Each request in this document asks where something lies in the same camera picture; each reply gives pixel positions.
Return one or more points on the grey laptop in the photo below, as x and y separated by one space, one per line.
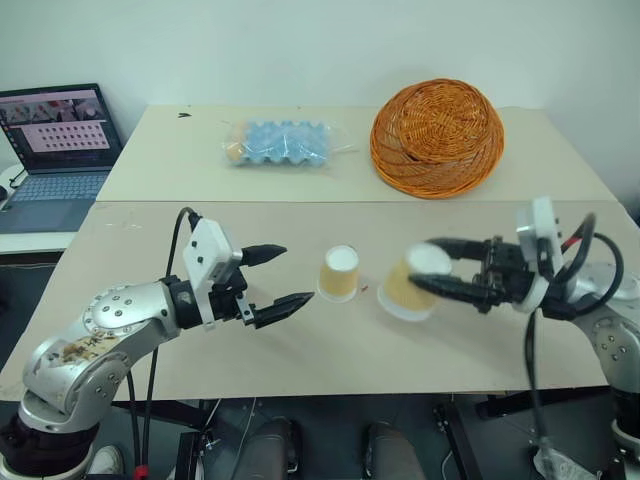
55 135

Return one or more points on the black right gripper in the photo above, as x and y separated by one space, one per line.
505 280

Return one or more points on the orange wicker basket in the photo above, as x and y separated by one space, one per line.
435 130

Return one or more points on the yellow paper cup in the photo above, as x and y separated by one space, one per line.
337 280
400 292

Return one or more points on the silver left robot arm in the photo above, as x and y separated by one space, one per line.
115 310

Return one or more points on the white shoe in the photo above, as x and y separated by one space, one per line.
107 460

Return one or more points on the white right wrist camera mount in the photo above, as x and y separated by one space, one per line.
542 235

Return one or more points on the dark grey rounded shape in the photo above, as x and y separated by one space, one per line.
390 450
272 450

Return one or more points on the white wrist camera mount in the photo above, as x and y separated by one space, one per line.
207 250
542 235

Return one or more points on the orange egg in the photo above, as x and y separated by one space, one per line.
233 151

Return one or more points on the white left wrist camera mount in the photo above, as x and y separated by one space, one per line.
207 250

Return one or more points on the white crumpled wrap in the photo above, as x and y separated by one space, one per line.
552 460

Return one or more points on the black table frame leg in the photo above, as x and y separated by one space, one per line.
192 457
457 440

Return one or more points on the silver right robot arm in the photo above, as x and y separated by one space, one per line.
605 330

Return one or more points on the blue egg tray in plastic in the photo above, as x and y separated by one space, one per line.
325 160

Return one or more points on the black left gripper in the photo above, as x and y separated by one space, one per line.
231 302

